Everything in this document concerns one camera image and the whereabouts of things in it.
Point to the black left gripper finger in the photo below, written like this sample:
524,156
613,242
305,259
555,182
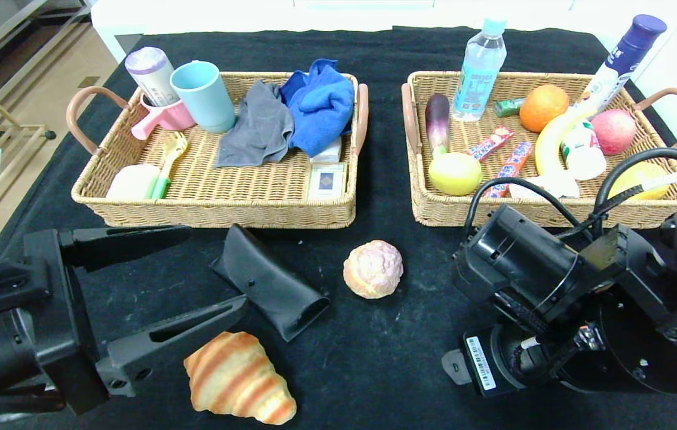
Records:
123,243
165,343

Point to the plain white small box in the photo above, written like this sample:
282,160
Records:
329,153

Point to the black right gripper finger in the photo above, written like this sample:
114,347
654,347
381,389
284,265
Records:
455,367

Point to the card box blue diamond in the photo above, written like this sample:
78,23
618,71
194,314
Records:
326,181

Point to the yellow banana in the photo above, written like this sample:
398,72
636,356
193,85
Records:
547,146

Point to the small green candy pack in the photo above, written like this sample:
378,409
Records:
507,108

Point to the black leather glasses case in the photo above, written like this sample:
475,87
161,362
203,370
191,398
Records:
272,280

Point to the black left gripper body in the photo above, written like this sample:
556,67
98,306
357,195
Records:
62,316

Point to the black table cloth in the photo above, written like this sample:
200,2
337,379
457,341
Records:
374,358

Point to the blue cloth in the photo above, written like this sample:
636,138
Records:
320,106

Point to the purple eggplant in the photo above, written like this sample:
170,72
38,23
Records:
437,119

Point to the orange fruit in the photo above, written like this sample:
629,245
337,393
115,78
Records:
544,108

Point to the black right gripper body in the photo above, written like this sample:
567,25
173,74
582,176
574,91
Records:
481,362

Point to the white background table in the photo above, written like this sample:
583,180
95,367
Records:
224,18

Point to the white bottle purple cap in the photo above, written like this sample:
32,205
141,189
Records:
613,70

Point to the light blue plastic cup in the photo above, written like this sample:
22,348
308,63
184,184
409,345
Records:
205,100

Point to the red white candy roll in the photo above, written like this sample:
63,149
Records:
490,143

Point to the clear water bottle blue label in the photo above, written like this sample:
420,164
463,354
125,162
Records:
478,71

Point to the grey cloth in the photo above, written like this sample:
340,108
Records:
257,130

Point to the round cream puff bread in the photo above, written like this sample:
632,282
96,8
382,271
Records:
373,270

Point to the striped golden croissant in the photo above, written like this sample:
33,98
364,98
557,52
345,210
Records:
233,376

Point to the pale white soap bar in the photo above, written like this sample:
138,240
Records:
133,181

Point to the yellow pear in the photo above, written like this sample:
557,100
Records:
643,173

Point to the white tumbler lilac lid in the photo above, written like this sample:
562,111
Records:
152,73

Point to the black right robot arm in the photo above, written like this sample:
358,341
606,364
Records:
523,257

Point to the white yogurt drink bottle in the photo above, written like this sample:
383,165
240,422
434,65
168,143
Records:
583,155

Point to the orange blue candy roll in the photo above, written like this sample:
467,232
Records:
511,167

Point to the yellow lemon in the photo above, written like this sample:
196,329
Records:
455,174

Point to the red apple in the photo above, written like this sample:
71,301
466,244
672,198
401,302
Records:
613,131

